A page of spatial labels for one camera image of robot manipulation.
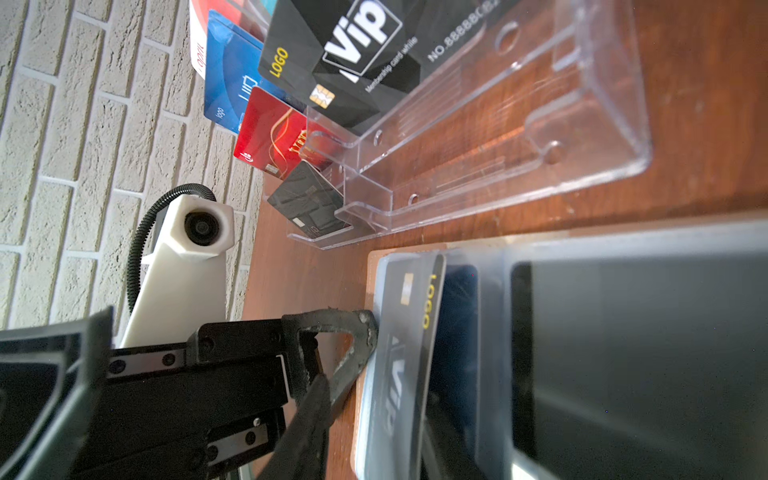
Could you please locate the black VIP card in stand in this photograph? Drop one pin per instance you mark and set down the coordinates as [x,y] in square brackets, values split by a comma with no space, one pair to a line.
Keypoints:
[355,61]

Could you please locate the black vip card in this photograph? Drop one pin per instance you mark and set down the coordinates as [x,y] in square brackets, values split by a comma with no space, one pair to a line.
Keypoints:
[406,303]
[355,61]

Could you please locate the clear acrylic card display stand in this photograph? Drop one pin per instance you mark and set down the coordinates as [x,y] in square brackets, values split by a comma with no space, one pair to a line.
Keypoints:
[547,100]

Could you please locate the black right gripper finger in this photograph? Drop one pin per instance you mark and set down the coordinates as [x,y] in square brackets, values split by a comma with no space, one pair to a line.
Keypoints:
[302,452]

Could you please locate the red gold VIP card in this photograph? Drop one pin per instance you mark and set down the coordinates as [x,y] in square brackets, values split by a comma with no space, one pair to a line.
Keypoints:
[272,137]

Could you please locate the white red april card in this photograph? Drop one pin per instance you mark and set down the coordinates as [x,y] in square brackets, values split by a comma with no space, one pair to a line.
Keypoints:
[235,11]

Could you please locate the teal VIP card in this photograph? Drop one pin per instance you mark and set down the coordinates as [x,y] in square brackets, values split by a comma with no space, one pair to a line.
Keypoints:
[268,6]

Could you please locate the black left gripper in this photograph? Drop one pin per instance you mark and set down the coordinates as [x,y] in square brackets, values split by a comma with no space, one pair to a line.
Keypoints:
[191,410]

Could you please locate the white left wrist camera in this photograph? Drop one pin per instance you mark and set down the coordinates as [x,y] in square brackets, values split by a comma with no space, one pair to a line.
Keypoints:
[184,286]

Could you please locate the dark black card lower left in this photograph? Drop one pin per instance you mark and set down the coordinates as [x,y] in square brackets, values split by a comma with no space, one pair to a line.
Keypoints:
[309,201]

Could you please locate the blue VIP card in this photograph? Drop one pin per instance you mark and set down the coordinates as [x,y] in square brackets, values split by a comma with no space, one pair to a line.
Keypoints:
[232,59]

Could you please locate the beige leather card holder wallet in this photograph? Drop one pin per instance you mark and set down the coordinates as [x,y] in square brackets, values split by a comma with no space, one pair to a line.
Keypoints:
[633,352]

